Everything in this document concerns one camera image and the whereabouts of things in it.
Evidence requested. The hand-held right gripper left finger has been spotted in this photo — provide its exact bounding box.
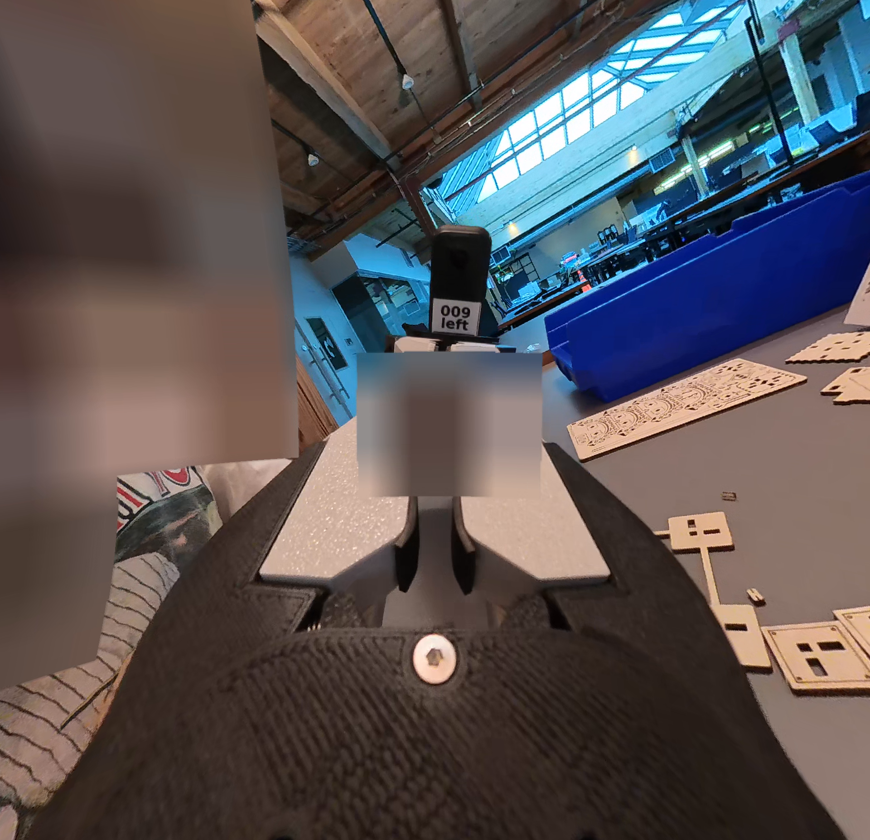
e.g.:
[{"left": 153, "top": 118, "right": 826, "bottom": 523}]
[{"left": 258, "top": 420, "right": 418, "bottom": 613}]

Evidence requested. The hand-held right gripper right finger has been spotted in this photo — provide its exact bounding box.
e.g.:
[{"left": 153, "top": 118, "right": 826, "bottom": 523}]
[{"left": 450, "top": 448, "right": 610, "bottom": 610}]

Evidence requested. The wooden frame of square parts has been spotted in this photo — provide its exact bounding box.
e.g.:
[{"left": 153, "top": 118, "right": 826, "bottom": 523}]
[{"left": 654, "top": 512, "right": 773, "bottom": 671}]

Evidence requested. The grey desk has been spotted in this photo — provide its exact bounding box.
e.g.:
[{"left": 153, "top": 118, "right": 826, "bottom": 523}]
[{"left": 503, "top": 296, "right": 870, "bottom": 787}]

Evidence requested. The wooden pillar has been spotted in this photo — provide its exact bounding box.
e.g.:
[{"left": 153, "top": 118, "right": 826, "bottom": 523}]
[{"left": 295, "top": 371, "right": 341, "bottom": 440}]

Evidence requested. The white printed t-shirt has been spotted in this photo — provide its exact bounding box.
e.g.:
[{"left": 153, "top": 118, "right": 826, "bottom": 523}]
[{"left": 0, "top": 463, "right": 300, "bottom": 840}]

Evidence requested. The skylight window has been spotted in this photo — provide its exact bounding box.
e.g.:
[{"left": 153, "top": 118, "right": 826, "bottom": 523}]
[{"left": 435, "top": 0, "right": 769, "bottom": 219}]

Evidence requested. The background work table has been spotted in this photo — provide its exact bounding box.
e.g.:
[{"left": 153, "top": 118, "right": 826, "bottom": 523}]
[{"left": 578, "top": 201, "right": 769, "bottom": 290}]

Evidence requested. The blue plastic bin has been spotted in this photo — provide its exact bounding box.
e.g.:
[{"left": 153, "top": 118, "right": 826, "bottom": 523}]
[{"left": 544, "top": 174, "right": 870, "bottom": 402}]

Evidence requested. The laser-cut wooden parts sheet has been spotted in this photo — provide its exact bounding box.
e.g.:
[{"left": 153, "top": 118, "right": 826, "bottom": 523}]
[{"left": 566, "top": 357, "right": 808, "bottom": 462}]

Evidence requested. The cross-shaped wooden plate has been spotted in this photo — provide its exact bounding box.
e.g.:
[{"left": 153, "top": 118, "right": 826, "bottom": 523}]
[{"left": 820, "top": 366, "right": 870, "bottom": 406}]

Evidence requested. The toothed square wooden plate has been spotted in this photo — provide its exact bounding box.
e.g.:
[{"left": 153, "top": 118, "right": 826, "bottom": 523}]
[{"left": 785, "top": 330, "right": 870, "bottom": 365}]

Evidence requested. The black metal pole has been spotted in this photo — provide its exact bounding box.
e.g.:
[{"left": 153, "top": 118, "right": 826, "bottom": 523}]
[{"left": 743, "top": 0, "right": 803, "bottom": 168}]

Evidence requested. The assembly instruction sheet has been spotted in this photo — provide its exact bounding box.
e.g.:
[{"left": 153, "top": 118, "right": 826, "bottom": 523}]
[{"left": 844, "top": 262, "right": 870, "bottom": 326}]

